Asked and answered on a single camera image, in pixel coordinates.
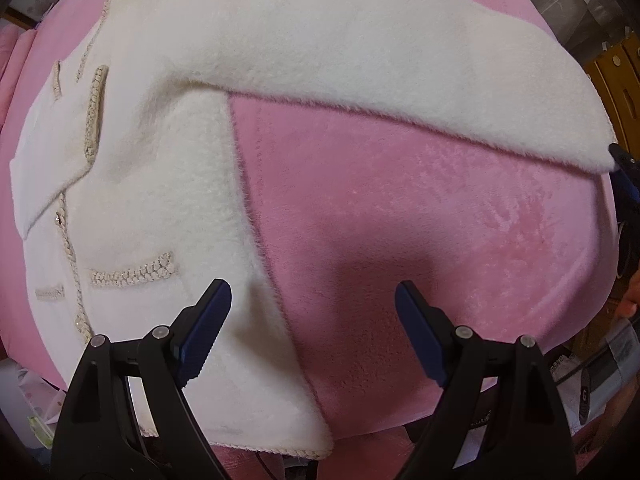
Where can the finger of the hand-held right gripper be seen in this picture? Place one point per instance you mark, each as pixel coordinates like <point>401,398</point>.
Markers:
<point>627,180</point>

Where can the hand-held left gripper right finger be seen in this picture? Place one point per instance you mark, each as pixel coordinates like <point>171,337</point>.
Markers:
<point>417,332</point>

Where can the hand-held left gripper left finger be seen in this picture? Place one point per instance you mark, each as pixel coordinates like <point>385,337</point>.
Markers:
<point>207,320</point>

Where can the white fuzzy coat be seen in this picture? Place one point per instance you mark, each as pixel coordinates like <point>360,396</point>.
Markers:
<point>320,60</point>

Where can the person's right hand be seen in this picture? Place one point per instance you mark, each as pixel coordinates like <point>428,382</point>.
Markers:
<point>630,300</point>

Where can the yellow wooden cabinet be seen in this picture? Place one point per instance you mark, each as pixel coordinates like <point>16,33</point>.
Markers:
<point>617,85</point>

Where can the pink bed blanket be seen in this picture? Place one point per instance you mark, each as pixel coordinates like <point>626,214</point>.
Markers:
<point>425,220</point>

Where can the grey mesh curtain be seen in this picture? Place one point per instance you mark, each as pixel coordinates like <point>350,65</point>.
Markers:
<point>565,0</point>

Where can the folded pink duvet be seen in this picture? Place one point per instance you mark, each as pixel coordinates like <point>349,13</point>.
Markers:
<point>15,70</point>

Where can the floral wardrobe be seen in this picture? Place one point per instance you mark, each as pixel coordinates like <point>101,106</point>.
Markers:
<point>45,5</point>

